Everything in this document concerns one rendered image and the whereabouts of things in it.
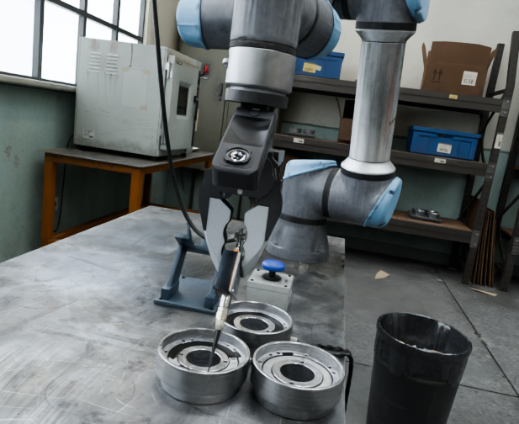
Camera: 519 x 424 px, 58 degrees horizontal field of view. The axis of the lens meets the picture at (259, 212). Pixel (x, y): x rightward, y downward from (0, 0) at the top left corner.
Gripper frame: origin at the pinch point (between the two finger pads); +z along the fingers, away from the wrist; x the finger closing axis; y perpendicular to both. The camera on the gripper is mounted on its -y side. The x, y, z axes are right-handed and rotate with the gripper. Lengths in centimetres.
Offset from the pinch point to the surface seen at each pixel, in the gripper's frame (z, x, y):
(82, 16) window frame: -65, 162, 241
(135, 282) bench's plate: 13.3, 20.7, 21.6
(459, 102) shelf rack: -49, -97, 343
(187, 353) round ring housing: 10.2, 3.3, -3.4
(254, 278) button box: 8.8, 0.1, 21.8
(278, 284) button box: 8.8, -4.1, 21.2
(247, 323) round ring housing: 11.2, -1.5, 9.7
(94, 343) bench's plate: 13.2, 16.2, -0.5
